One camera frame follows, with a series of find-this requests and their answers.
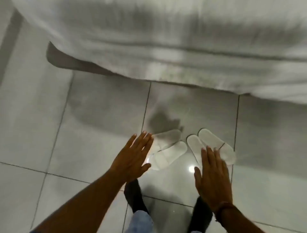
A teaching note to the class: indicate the person's left hand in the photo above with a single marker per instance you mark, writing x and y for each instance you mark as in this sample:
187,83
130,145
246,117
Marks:
130,160

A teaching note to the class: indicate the person's right hand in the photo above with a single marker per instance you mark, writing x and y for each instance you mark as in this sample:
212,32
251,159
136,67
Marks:
213,180

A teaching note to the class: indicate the person's right thumb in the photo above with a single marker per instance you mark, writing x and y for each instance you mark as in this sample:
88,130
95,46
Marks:
197,178

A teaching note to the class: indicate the person's left thumb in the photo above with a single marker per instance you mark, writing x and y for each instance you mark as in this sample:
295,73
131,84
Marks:
144,169

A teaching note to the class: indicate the person's right forearm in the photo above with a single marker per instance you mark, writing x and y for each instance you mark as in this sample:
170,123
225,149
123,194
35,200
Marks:
236,222

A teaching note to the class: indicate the person's left forearm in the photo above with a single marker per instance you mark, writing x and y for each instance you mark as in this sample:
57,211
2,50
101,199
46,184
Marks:
81,206

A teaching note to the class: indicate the white slipper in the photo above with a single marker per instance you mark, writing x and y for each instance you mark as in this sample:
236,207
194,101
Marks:
215,141
166,139
168,154
194,147

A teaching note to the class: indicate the black sock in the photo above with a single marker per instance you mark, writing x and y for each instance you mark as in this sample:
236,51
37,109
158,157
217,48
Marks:
134,196
200,216

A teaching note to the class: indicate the blue jeans leg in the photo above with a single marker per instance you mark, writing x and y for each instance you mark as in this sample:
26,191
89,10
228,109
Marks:
141,222

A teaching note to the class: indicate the white bed sheet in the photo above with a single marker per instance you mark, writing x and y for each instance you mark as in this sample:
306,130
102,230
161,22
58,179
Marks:
168,36

